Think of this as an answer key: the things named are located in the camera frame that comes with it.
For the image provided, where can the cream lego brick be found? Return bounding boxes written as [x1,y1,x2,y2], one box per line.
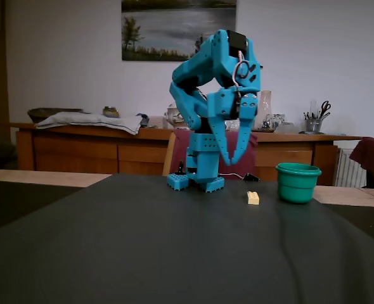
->
[245,190,261,206]

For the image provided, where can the glass dish with blue items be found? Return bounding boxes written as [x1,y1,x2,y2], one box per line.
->
[252,113,276,133]

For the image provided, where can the dark shallow bowl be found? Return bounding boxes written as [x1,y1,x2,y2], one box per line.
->
[27,108,84,124]

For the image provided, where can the grey table mat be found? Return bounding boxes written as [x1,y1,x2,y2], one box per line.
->
[0,173,374,304]

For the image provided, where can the green plastic cup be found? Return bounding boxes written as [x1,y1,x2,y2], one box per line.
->
[275,162,322,204]

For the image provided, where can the black handled scissors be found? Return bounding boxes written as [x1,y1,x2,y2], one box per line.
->
[318,100,332,120]

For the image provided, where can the tall white vase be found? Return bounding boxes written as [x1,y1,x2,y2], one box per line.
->
[258,90,274,121]

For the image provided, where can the blue white ceramic pot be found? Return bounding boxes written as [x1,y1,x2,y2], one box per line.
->
[165,103,185,130]

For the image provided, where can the lake landscape painting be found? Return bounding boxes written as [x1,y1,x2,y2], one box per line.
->
[121,0,238,63]

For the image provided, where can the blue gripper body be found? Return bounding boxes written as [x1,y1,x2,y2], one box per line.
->
[205,85,259,122]

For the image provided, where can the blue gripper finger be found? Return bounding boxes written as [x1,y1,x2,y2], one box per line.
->
[232,94,259,165]
[207,115,238,167]

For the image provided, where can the white radiator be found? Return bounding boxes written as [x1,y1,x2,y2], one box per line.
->
[334,148,368,188]

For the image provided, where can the grey pen holder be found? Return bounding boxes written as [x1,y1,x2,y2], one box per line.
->
[304,118,323,134]

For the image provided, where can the folded grey cloth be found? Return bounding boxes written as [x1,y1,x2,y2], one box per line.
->
[34,113,150,136]

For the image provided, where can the wooden sideboard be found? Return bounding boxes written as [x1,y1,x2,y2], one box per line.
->
[11,122,364,186]

